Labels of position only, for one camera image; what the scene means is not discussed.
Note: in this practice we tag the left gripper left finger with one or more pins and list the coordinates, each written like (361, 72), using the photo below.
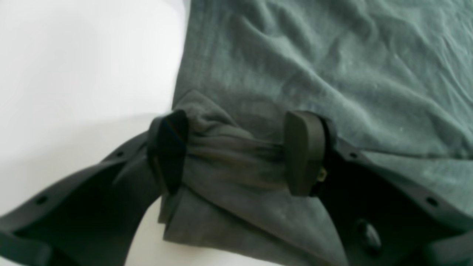
(90, 218)

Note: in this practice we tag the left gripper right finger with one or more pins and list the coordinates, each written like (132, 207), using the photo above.
(382, 218)

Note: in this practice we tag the dark grey t-shirt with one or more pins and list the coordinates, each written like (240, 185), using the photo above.
(394, 76)

